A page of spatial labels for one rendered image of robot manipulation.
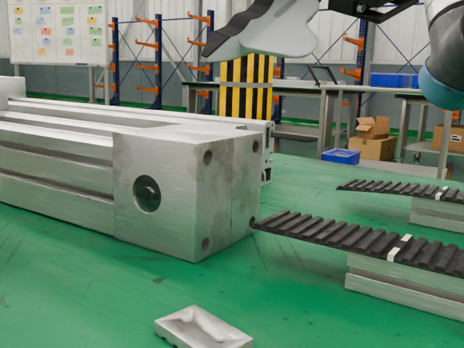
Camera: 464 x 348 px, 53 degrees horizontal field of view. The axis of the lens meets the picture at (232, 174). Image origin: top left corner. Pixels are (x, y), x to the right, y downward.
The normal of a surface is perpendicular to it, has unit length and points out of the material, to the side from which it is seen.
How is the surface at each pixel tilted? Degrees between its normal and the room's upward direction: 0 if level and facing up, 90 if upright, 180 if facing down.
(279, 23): 44
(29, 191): 90
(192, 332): 0
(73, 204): 90
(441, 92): 129
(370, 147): 89
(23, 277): 0
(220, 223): 90
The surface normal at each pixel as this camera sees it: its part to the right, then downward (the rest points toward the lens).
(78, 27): -0.32, 0.19
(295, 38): -0.18, -0.57
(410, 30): -0.63, 0.14
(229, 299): 0.04, -0.98
